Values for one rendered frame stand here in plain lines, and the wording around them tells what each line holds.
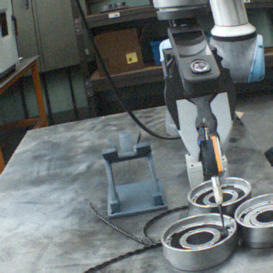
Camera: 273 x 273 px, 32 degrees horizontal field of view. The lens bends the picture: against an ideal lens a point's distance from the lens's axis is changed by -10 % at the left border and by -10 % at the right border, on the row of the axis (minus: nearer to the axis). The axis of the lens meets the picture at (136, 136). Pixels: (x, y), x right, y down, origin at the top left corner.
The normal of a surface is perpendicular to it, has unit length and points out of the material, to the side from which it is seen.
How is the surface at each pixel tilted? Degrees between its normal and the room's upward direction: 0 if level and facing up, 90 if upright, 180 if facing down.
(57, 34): 90
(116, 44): 97
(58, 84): 90
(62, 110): 89
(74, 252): 0
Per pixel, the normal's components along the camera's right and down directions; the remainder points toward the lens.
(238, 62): -0.28, 0.44
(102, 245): -0.18, -0.94
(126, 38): 0.14, 0.42
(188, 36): -0.14, -0.66
